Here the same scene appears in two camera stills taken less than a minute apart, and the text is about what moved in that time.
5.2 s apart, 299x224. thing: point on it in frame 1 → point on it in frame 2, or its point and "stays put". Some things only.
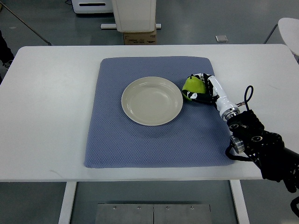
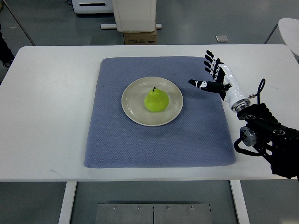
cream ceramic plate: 152,101 stays put
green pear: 194,84 → 156,100
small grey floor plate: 221,38 stays put
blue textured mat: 137,117 stays put
